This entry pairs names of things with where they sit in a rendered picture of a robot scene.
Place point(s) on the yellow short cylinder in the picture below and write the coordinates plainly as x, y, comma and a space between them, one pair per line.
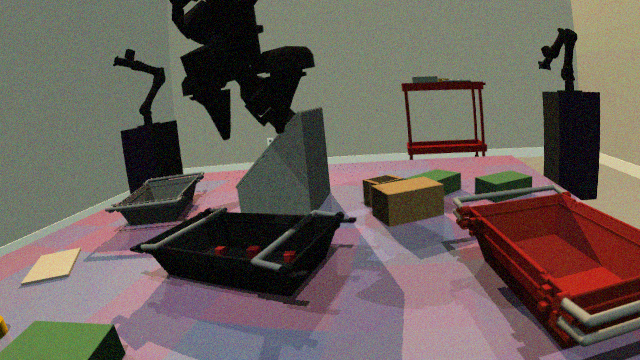
3, 327

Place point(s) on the green rectangular block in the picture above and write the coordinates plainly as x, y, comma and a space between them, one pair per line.
451, 180
65, 341
507, 180

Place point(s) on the small red block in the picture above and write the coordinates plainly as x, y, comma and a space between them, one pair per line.
221, 250
253, 251
289, 256

